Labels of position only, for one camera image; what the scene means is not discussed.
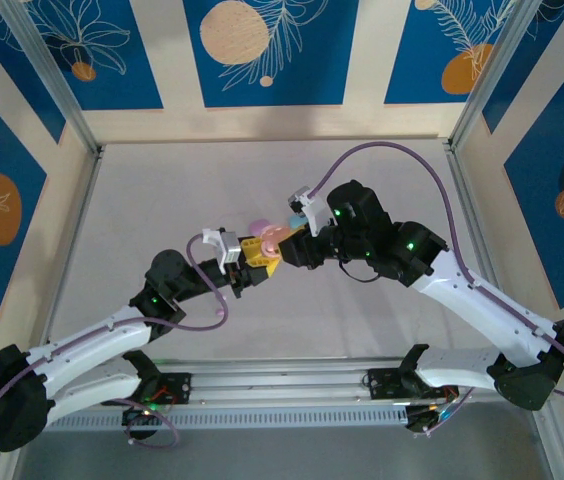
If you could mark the pink cup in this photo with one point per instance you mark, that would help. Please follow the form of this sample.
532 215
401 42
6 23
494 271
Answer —
274 235

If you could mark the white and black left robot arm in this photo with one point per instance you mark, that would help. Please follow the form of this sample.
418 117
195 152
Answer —
92 340

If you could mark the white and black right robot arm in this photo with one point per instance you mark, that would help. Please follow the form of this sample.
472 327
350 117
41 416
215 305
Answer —
487 305

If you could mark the black electronics box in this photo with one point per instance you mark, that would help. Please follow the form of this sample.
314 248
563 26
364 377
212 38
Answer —
422 417
139 417

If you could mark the blue poster beige circle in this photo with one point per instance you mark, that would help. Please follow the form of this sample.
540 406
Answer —
312 75

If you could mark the blue poster dark circle flower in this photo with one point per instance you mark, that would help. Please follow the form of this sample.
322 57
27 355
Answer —
537 200

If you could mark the blue poster orange circle feather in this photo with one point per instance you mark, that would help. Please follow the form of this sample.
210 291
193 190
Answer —
412 50

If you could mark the blue poster large orange oval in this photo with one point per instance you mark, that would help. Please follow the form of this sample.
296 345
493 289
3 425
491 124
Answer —
12 150

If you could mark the blue poster white flower outline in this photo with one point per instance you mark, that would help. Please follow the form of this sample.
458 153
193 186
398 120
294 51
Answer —
127 75

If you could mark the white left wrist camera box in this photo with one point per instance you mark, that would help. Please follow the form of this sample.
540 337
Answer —
227 247

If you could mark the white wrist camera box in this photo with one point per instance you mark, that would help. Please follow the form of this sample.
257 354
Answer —
312 210
227 247

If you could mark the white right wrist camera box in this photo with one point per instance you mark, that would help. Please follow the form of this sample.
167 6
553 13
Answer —
312 210

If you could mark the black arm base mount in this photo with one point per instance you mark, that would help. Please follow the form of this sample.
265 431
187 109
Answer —
384 385
179 387

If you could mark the aluminium side rail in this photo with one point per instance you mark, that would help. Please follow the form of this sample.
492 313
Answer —
78 235
469 200

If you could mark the wide aluminium base rail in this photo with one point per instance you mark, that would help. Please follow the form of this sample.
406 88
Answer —
287 380

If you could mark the aluminium frame post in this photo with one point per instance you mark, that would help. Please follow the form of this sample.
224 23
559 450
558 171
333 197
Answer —
509 55
547 440
59 80

